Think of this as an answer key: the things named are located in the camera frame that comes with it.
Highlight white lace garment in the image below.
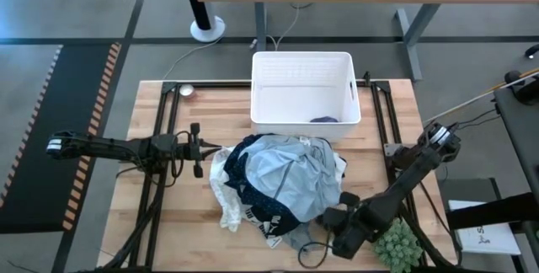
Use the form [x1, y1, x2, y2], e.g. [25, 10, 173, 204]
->
[209, 145, 253, 234]

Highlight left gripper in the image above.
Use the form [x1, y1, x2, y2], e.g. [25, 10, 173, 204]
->
[170, 121, 223, 179]

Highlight black floor mat orange stripes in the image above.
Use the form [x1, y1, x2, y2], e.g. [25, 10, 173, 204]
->
[0, 41, 123, 234]

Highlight white floor cable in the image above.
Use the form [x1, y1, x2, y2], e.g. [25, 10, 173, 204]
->
[162, 5, 302, 81]

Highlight white plastic laundry basket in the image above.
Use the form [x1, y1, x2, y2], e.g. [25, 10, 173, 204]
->
[250, 51, 362, 143]

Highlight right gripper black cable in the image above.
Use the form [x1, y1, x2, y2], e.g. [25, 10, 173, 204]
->
[297, 230, 334, 270]

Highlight grey knit garment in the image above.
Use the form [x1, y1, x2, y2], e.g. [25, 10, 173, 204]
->
[280, 222, 315, 251]

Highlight black power cable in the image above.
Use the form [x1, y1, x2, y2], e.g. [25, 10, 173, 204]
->
[456, 108, 502, 131]

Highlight black side table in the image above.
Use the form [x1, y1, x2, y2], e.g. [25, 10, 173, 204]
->
[445, 85, 539, 273]

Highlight long thin rod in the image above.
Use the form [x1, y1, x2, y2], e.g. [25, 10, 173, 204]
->
[423, 67, 539, 125]

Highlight navy Puma garment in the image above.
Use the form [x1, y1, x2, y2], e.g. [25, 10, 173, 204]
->
[222, 132, 304, 240]

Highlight pole with white round base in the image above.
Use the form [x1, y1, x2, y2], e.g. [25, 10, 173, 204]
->
[179, 0, 227, 43]

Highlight light blue shirt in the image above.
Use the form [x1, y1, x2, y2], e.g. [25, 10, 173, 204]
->
[243, 134, 343, 223]

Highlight white printed paper sheet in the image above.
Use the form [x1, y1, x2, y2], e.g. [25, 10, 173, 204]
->
[448, 199, 522, 256]

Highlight green artificial plant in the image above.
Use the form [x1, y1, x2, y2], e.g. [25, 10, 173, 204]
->
[372, 217, 424, 273]

